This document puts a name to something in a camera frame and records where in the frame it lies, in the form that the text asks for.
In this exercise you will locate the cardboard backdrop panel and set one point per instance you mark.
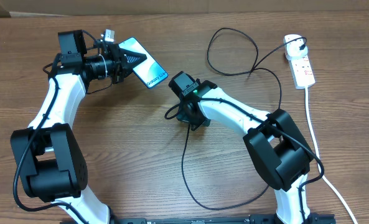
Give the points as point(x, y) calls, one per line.
point(127, 7)

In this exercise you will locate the blue Galaxy smartphone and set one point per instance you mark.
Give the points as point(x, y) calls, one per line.
point(148, 71)

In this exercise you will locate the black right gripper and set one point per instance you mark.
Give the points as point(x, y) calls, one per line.
point(184, 117)

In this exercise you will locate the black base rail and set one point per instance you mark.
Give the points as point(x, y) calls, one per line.
point(314, 218)

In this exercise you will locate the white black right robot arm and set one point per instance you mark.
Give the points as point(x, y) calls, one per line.
point(278, 150)

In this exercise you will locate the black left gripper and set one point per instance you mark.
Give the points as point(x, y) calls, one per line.
point(119, 59)

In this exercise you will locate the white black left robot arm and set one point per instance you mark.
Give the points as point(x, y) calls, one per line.
point(51, 169)

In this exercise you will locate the white USB charger plug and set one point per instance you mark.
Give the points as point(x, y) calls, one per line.
point(295, 46)

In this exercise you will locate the white power strip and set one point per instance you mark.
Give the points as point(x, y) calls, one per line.
point(302, 73)

